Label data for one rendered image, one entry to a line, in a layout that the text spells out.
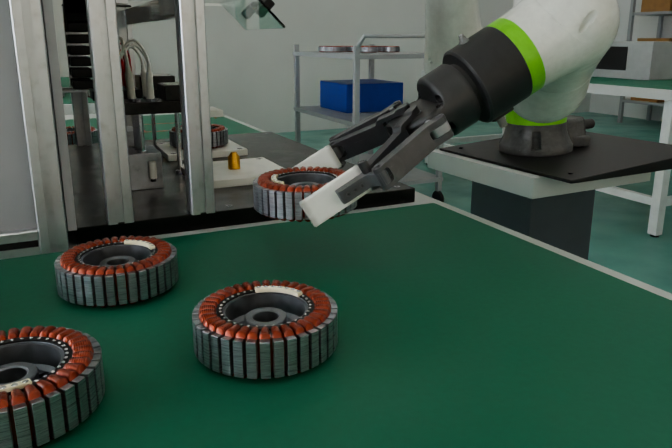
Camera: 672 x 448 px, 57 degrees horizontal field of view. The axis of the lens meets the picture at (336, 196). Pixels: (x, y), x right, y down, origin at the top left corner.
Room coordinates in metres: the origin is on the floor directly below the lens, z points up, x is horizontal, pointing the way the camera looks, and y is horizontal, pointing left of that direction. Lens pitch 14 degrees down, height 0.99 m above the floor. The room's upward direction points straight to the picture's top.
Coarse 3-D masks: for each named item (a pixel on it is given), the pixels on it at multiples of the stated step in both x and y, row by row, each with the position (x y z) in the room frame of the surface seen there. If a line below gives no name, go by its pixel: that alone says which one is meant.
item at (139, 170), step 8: (128, 152) 0.90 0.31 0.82; (136, 152) 0.90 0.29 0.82; (144, 152) 0.90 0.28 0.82; (152, 152) 0.90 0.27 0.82; (160, 152) 0.90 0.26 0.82; (136, 160) 0.88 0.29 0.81; (144, 160) 0.89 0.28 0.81; (152, 160) 0.89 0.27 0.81; (160, 160) 0.90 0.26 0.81; (136, 168) 0.88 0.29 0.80; (144, 168) 0.89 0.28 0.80; (160, 168) 0.90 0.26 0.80; (136, 176) 0.88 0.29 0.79; (144, 176) 0.89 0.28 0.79; (160, 176) 0.90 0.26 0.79; (136, 184) 0.88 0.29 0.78; (144, 184) 0.89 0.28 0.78; (152, 184) 0.89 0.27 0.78; (160, 184) 0.90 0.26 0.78
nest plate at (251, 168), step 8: (224, 160) 1.05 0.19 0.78; (240, 160) 1.05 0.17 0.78; (248, 160) 1.05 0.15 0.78; (256, 160) 1.05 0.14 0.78; (264, 160) 1.05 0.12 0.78; (184, 168) 0.98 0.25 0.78; (216, 168) 0.98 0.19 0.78; (224, 168) 0.98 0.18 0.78; (240, 168) 0.98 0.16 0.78; (248, 168) 0.98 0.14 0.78; (256, 168) 0.98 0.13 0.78; (264, 168) 0.98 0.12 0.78; (272, 168) 0.98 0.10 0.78; (280, 168) 0.98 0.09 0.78; (216, 176) 0.92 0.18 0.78; (224, 176) 0.92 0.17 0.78; (232, 176) 0.92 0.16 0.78; (240, 176) 0.92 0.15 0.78; (248, 176) 0.92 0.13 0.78; (256, 176) 0.92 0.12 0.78; (216, 184) 0.90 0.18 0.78; (224, 184) 0.90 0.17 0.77; (232, 184) 0.91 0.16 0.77; (240, 184) 0.91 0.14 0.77; (248, 184) 0.92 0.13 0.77
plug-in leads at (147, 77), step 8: (120, 40) 0.90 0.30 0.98; (128, 40) 0.90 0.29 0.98; (136, 40) 0.90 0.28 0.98; (128, 48) 0.91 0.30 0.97; (120, 56) 0.89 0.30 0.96; (144, 56) 0.93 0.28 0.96; (128, 64) 0.90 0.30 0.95; (128, 72) 0.90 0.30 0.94; (144, 72) 0.94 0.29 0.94; (128, 80) 0.90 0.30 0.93; (144, 80) 0.94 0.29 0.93; (152, 80) 0.90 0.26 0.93; (128, 88) 0.90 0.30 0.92; (144, 88) 0.94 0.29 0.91; (152, 88) 0.90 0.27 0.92; (128, 96) 0.90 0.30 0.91; (144, 96) 0.94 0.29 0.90; (152, 96) 0.90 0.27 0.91
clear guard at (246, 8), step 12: (132, 0) 1.29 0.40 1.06; (144, 0) 1.29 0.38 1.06; (216, 0) 1.29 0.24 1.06; (228, 0) 1.29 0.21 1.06; (240, 0) 1.26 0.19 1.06; (252, 0) 1.20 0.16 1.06; (240, 12) 1.33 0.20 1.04; (252, 12) 1.27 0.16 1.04; (264, 12) 1.21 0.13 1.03; (240, 24) 1.41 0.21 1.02; (252, 24) 1.34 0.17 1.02; (264, 24) 1.27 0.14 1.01; (276, 24) 1.21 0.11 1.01
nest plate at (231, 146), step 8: (160, 144) 1.22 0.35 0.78; (168, 144) 1.22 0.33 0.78; (232, 144) 1.22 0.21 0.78; (168, 152) 1.13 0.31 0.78; (176, 152) 1.13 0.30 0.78; (216, 152) 1.14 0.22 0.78; (224, 152) 1.15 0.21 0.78; (240, 152) 1.16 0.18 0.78; (168, 160) 1.10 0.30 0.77; (176, 160) 1.11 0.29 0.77
